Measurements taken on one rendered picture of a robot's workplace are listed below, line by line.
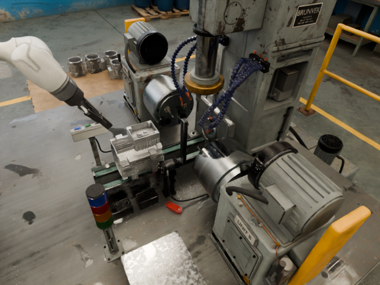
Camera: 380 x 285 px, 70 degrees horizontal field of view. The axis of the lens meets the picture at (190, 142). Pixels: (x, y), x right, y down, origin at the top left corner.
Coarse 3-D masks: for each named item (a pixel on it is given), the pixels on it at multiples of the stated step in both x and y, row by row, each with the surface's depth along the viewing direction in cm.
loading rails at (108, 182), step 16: (176, 144) 148; (192, 144) 150; (192, 160) 141; (96, 176) 130; (112, 176) 135; (128, 176) 131; (144, 176) 130; (160, 176) 137; (176, 176) 144; (112, 192) 126; (128, 192) 131
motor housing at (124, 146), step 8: (112, 144) 122; (120, 144) 119; (128, 144) 120; (112, 152) 131; (120, 152) 118; (128, 152) 120; (136, 152) 121; (144, 152) 122; (160, 152) 125; (136, 160) 119; (144, 160) 122; (152, 160) 123; (160, 160) 126; (120, 168) 131; (128, 168) 119; (136, 168) 122; (144, 168) 124
